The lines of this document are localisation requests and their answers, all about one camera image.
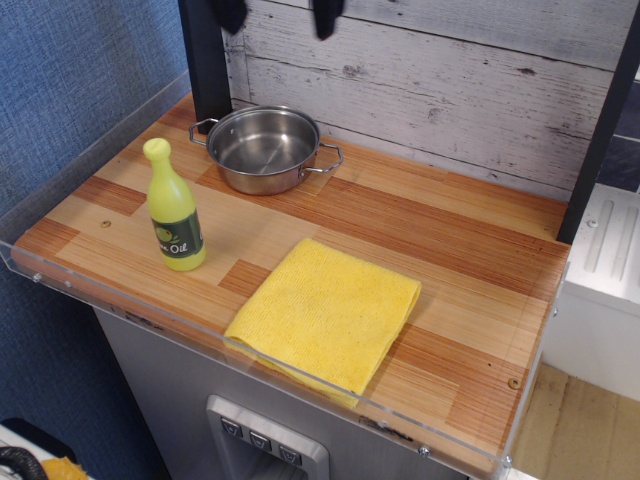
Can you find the clear acrylic guard rail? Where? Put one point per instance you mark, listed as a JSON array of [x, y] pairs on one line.
[[456, 379]]

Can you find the silver steel pan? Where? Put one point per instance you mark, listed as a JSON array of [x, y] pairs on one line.
[[265, 150]]

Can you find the yellow olive oil bottle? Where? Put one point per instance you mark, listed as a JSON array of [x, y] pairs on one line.
[[173, 211]]

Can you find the white toy sink unit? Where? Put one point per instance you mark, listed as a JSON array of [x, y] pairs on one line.
[[593, 332]]

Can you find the black vertical post left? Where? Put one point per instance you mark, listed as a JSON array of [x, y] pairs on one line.
[[206, 59]]

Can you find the grey toy fridge cabinet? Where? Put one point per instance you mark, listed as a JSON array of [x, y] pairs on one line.
[[171, 381]]

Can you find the silver dispenser button panel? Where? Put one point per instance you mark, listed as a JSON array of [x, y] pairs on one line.
[[252, 446]]

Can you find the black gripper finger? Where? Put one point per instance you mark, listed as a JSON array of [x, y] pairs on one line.
[[230, 14], [326, 13]]

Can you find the black and yellow object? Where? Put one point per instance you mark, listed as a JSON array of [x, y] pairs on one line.
[[17, 432]]

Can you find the yellow folded cloth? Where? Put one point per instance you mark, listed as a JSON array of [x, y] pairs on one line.
[[325, 319]]

